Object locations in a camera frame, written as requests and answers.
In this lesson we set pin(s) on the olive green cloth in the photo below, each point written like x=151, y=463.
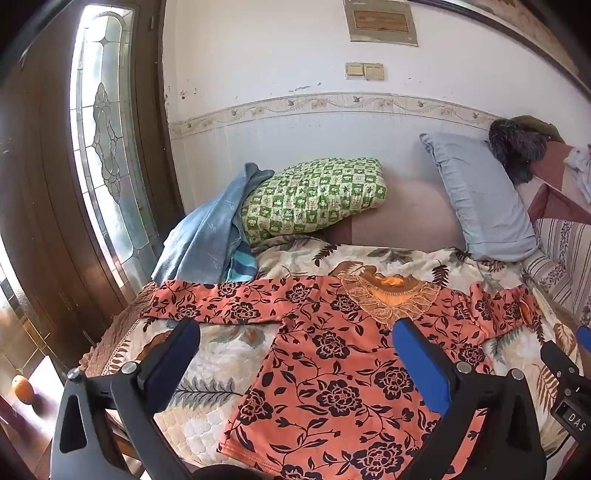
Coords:
x=538, y=125

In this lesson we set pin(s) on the wooden side table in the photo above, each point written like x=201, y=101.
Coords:
x=44, y=406

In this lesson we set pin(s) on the blue cloth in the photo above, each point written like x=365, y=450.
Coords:
x=207, y=230

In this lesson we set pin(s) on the light blue pillow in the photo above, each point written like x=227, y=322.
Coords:
x=480, y=203

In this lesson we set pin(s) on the mauve grid-pattern pillow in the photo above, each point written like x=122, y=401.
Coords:
x=406, y=217

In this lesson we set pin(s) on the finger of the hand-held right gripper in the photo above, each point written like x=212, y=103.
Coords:
x=585, y=344
x=561, y=364

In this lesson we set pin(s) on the orange floral shirt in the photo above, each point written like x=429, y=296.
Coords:
x=341, y=369

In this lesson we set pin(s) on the wooden door with stained glass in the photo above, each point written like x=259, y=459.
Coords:
x=41, y=194

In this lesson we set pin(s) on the green patterned pillow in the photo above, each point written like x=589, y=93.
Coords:
x=314, y=196

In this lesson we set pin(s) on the white cloth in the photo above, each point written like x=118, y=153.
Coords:
x=581, y=173

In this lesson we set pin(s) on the dark furry garment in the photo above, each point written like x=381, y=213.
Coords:
x=512, y=147

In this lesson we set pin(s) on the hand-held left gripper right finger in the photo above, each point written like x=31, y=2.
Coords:
x=422, y=360

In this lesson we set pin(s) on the brass light switch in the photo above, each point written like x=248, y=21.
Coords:
x=374, y=71
x=354, y=70

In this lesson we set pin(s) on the cream leaf print blanket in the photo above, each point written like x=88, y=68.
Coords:
x=221, y=350

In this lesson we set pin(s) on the orange fruit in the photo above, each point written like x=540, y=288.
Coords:
x=22, y=388

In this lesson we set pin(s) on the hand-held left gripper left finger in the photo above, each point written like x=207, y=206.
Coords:
x=178, y=344

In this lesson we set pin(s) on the dark wooden frame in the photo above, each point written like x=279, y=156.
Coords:
x=517, y=32

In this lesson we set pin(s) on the striped sofa cushion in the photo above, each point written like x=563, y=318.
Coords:
x=561, y=258

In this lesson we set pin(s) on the teal striped cloth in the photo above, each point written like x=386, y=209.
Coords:
x=242, y=268

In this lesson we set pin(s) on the grey wall panel box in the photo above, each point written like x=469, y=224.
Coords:
x=381, y=21

